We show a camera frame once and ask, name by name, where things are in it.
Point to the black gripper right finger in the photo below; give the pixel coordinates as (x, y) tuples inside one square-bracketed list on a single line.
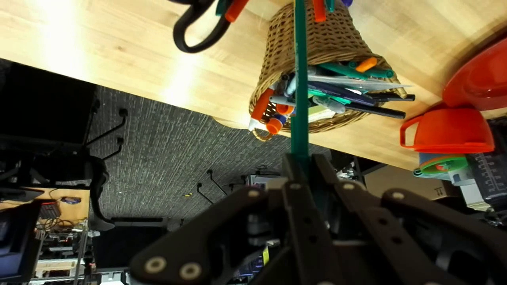
[(412, 237)]

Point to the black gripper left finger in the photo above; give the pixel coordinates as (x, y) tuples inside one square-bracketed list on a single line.
[(232, 237)]

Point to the green pen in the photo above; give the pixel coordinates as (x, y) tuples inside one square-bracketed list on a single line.
[(302, 95)]

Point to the green white tape dispenser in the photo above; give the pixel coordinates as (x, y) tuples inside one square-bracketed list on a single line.
[(441, 167)]

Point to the black marker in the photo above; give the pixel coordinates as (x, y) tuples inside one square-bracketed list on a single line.
[(374, 107)]

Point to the black office chair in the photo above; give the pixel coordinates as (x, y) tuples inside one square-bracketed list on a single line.
[(100, 174)]

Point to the orange marker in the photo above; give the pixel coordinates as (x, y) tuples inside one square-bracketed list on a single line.
[(367, 63)]

